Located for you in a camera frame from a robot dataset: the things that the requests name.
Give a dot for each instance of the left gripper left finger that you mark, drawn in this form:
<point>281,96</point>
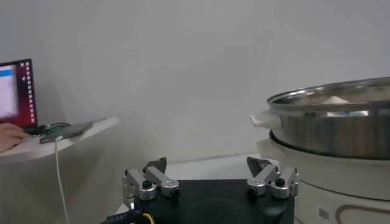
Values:
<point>146,185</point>

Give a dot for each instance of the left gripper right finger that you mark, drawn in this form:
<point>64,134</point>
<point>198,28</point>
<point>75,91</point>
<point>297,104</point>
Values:
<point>271,182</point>

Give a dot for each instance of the perforated steel steamer basket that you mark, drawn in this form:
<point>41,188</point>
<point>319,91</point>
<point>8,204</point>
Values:
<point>329,134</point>

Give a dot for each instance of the bare person hand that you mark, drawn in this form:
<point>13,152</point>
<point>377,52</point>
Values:
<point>10,137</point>

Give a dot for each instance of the cream electric cooker base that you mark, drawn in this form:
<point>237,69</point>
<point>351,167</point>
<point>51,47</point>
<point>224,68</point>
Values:
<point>335,176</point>

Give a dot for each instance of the black smartphone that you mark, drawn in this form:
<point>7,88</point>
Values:
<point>67,131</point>

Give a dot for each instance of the white side table with laptop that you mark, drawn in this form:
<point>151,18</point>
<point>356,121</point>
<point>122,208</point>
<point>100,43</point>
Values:
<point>18,152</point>

